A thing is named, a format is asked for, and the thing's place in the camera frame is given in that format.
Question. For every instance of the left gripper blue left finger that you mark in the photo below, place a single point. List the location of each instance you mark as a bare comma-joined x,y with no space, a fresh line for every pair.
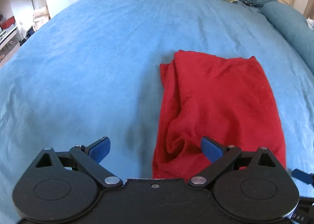
99,149

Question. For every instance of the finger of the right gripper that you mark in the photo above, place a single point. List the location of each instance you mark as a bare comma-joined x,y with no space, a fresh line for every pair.
302,176

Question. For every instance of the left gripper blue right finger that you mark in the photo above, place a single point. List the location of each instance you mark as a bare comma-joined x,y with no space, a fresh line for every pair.
211,149

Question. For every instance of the red knit sweater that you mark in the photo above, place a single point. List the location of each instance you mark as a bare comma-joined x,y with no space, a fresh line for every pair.
228,100

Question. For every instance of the blue bed sheet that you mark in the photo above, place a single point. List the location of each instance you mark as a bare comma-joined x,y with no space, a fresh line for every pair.
93,71

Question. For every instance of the teal rolled duvet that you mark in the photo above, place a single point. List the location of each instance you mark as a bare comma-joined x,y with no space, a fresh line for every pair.
293,27

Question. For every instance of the light blue white blanket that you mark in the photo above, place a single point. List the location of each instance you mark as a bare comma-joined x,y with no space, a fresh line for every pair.
310,23

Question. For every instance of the white shelf desk unit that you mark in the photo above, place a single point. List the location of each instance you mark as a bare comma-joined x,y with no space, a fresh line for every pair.
28,15

